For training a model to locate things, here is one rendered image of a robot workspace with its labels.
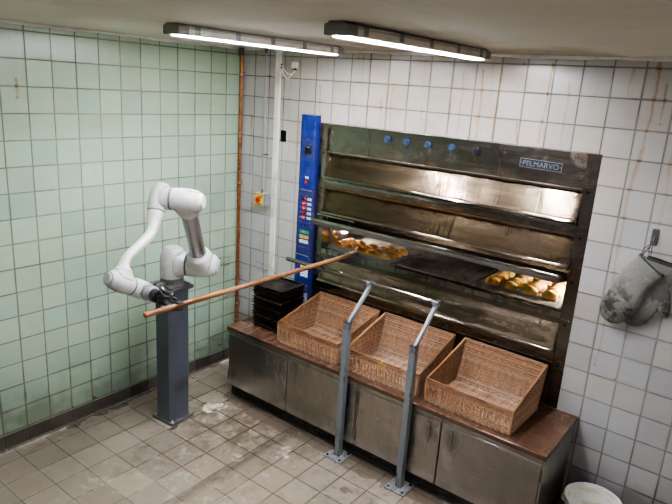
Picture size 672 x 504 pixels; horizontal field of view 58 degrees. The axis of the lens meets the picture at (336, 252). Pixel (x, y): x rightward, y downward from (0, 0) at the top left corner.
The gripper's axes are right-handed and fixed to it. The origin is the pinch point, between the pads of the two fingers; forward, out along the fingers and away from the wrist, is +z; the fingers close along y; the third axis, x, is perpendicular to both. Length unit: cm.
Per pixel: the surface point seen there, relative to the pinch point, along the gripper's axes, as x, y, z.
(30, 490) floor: 54, 120, -66
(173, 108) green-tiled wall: -88, -93, -119
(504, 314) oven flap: -158, 13, 117
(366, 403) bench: -101, 76, 58
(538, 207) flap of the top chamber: -156, -57, 128
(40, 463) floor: 38, 120, -87
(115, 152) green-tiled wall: -40, -64, -118
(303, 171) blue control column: -151, -53, -48
